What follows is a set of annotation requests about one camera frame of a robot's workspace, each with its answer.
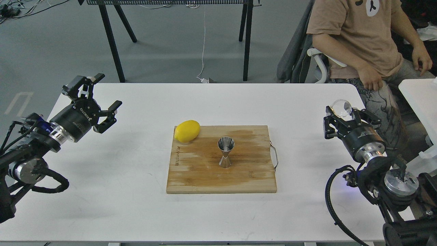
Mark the steel jigger measuring cup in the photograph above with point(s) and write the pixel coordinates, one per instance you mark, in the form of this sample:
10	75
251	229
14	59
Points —
225	144

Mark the yellow lemon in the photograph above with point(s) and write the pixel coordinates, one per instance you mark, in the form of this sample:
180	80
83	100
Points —
187	131

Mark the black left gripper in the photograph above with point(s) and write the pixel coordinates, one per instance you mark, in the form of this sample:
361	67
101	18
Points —
77	119

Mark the black metal table frame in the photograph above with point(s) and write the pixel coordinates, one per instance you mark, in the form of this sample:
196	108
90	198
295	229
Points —
137	30

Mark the person's other hand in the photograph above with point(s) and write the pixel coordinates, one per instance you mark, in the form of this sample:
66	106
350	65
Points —
422	62

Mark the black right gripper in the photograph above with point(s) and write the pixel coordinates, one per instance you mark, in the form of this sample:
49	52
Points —
358	135

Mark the small clear glass cup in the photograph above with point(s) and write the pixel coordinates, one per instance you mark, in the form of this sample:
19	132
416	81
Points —
342	109

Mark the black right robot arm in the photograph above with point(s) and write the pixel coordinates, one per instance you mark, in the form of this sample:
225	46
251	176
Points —
407	202

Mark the person in tan shirt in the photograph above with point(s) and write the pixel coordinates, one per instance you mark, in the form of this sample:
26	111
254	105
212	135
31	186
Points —
369	32

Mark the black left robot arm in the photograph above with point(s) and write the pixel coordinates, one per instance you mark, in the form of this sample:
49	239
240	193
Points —
23	168

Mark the white office chair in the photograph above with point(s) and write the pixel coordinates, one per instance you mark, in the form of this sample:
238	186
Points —
322	72

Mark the person's hand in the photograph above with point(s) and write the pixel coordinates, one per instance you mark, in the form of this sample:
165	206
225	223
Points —
370	78

